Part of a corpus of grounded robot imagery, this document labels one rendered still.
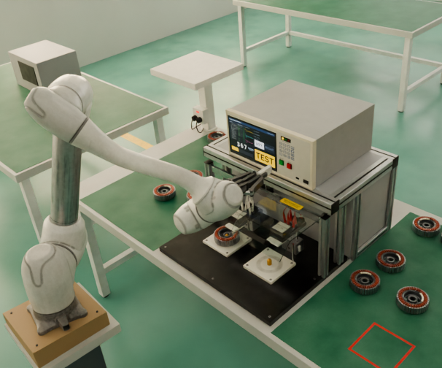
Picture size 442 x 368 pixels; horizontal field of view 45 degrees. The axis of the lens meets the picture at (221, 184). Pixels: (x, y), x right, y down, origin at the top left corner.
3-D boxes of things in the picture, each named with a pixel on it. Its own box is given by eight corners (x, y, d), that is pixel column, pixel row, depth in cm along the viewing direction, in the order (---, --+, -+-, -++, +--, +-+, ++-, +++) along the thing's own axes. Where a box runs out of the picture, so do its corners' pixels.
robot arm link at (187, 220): (213, 221, 189) (232, 212, 178) (179, 242, 180) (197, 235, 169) (198, 194, 189) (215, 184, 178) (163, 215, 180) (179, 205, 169)
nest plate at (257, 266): (270, 285, 208) (270, 282, 207) (243, 267, 218) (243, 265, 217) (295, 264, 216) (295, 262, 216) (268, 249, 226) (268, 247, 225)
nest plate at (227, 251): (227, 257, 223) (227, 255, 223) (203, 242, 233) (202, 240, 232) (251, 239, 232) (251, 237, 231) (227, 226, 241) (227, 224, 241)
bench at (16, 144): (49, 276, 339) (14, 175, 298) (-58, 177, 457) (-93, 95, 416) (181, 199, 400) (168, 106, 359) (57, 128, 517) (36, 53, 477)
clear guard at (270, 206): (279, 262, 183) (278, 249, 180) (230, 234, 199) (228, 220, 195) (337, 218, 201) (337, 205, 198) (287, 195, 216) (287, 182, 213)
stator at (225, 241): (227, 251, 225) (226, 244, 223) (208, 239, 232) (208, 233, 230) (245, 238, 231) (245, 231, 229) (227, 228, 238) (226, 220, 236)
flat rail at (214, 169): (323, 225, 197) (323, 219, 195) (208, 170, 236) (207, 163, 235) (325, 224, 198) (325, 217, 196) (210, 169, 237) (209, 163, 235)
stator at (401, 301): (397, 314, 193) (398, 307, 191) (394, 292, 202) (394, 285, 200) (430, 315, 191) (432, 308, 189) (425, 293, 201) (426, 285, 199)
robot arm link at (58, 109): (84, 120, 161) (95, 105, 173) (30, 84, 156) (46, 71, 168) (62, 152, 166) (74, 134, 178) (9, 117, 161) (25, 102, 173)
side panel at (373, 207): (353, 261, 219) (357, 196, 201) (346, 258, 221) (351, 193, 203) (390, 228, 234) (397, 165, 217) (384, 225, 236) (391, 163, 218)
